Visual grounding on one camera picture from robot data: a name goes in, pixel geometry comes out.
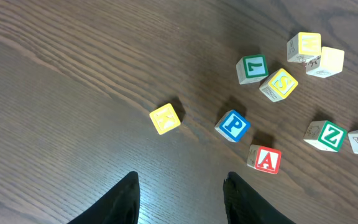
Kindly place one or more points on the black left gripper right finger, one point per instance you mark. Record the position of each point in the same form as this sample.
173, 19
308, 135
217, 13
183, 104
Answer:
244, 204

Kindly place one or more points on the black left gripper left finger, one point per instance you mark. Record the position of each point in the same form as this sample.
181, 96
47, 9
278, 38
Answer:
120, 205

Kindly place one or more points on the red A block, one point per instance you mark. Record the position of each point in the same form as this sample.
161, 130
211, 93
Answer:
264, 159

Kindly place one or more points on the blue P block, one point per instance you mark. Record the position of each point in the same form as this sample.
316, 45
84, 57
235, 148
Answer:
232, 126

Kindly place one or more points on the yellow K block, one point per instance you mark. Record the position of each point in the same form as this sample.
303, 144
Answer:
165, 119

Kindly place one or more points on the green Z block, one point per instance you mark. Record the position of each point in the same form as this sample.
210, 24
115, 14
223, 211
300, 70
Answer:
325, 136

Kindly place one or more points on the yellow S block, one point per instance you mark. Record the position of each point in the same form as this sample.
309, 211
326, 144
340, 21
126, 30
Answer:
279, 85

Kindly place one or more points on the green 7 block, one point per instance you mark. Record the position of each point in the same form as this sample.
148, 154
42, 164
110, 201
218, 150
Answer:
251, 69

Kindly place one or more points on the yellow W block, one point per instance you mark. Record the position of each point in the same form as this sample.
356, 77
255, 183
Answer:
304, 47

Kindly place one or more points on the yellow block near gripper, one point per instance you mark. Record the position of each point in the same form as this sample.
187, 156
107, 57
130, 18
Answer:
329, 63

